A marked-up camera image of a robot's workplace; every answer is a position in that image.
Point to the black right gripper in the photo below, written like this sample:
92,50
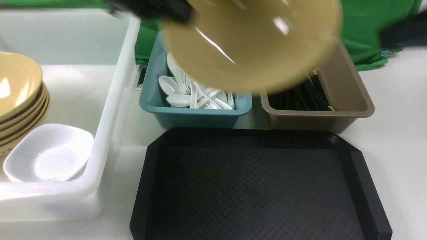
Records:
408,32

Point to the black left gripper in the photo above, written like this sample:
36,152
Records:
179,11

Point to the yellow noodle bowl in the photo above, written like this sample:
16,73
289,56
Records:
253,45

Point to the top stacked yellow bowl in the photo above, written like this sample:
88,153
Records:
20,81

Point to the stacked yellow bowl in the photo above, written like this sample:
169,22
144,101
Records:
29,124
5,150
20,81
5,133
28,111

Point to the bottom stacked yellow bowl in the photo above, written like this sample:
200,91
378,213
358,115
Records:
5,150

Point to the blue binder clip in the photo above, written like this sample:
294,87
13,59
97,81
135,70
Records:
387,54

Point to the green cloth backdrop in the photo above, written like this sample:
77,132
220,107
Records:
362,20

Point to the white spoon back left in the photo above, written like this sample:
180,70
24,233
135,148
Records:
177,73

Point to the metal table socket plate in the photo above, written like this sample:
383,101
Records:
142,68

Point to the white spoon front left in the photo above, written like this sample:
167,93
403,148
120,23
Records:
169,85

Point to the white spoon front lying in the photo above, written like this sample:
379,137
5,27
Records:
179,100

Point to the brown plastic bin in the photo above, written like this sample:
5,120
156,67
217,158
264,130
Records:
343,88

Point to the large white plastic tub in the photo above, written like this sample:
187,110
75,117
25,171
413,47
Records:
88,62

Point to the teal plastic bin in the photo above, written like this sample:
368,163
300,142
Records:
153,99

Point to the pile of black chopsticks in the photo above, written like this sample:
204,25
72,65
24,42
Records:
308,96

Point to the black serving tray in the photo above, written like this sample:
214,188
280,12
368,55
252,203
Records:
238,184

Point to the white square dish in tub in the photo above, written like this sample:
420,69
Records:
51,152

